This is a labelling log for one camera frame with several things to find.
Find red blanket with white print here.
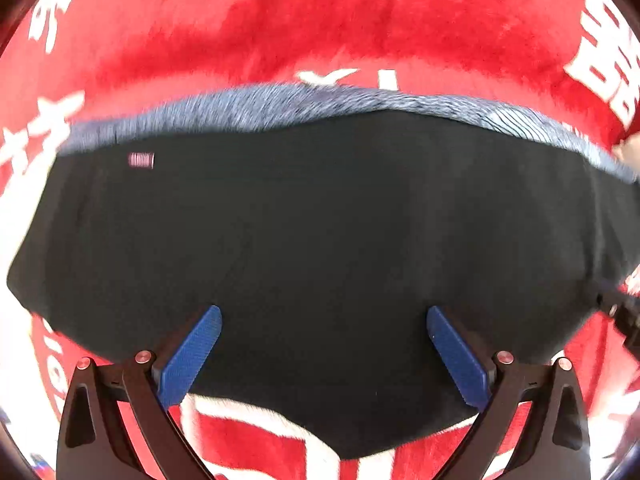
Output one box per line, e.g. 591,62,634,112
1,0,639,479

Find black pants with patterned waistband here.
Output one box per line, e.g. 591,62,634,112
8,84,639,458

